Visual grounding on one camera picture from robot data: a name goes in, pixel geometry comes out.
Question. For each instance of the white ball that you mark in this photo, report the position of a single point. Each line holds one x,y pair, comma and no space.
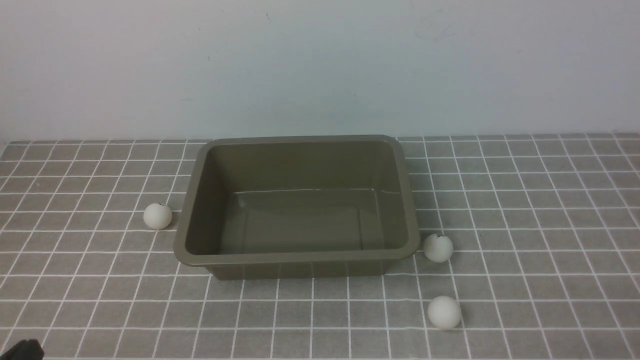
444,313
157,216
438,248

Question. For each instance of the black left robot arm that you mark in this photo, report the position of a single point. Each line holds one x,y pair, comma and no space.
25,349

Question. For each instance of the olive green plastic bin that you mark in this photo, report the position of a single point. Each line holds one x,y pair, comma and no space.
261,208

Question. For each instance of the grey grid tablecloth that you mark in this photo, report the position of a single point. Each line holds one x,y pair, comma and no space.
545,265

